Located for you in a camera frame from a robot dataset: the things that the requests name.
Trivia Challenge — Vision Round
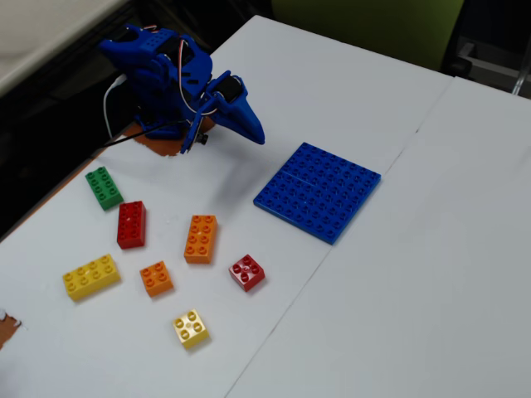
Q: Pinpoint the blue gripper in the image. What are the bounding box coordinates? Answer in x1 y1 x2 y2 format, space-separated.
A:
204 70 266 146

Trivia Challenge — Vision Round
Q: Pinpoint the orange 2x4 block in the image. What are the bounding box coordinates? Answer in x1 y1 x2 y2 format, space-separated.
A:
183 214 219 265

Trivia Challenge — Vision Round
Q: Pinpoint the red 2x4 block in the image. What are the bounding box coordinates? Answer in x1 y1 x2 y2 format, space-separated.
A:
116 201 147 250

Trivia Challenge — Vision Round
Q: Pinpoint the green 2x4 block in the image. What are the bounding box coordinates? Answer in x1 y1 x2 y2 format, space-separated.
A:
85 166 124 211

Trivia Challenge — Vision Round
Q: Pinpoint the red 2x2 block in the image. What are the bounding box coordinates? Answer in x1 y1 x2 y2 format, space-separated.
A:
227 254 266 293

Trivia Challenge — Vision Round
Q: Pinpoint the orange 2x2 block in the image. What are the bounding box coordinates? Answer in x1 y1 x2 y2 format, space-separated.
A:
139 260 175 299

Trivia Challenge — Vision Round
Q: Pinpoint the yellow 2x2 block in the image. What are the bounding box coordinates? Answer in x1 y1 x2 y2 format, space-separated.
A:
172 308 211 350

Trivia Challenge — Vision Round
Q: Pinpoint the yellow 2x4 block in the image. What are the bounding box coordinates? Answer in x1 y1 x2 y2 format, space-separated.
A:
61 253 122 303

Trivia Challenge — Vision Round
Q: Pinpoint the blue 8x8 plate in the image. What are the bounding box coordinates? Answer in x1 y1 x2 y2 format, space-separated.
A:
252 142 382 246

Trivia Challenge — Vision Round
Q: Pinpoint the green chair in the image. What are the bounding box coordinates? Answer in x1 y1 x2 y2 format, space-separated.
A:
271 0 465 76

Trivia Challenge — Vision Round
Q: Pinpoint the white background desk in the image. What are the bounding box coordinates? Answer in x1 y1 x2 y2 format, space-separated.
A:
0 0 134 97

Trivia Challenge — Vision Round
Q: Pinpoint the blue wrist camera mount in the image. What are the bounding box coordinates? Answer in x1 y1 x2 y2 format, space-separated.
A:
179 105 211 156

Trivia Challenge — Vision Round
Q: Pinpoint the red white servo wire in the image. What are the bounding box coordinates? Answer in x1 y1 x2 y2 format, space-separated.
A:
177 39 217 118

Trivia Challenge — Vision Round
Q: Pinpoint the black camera cable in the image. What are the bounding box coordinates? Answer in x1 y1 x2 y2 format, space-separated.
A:
102 119 196 148

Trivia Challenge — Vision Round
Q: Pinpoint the white power cable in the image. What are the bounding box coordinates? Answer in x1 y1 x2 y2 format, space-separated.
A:
103 76 128 138

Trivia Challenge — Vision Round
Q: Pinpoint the metal chair frame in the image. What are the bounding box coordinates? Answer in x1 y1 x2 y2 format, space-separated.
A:
450 41 531 97

